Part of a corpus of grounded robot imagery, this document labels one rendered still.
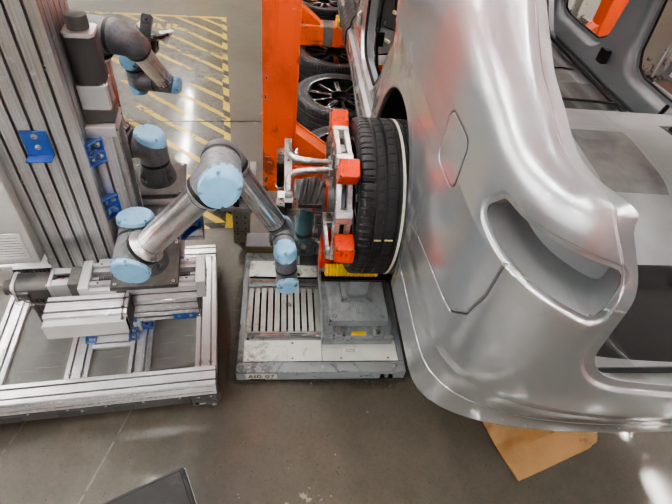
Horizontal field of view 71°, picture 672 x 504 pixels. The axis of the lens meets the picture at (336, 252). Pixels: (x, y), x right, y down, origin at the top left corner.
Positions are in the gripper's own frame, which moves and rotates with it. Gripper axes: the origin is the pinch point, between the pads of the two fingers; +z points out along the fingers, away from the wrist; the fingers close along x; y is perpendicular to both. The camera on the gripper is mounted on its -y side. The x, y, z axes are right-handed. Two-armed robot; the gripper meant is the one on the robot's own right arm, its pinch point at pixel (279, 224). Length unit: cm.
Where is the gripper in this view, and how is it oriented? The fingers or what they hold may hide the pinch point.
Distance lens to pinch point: 189.3
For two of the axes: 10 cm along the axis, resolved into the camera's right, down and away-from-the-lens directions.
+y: 1.1, -7.0, -7.1
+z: -1.6, -7.2, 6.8
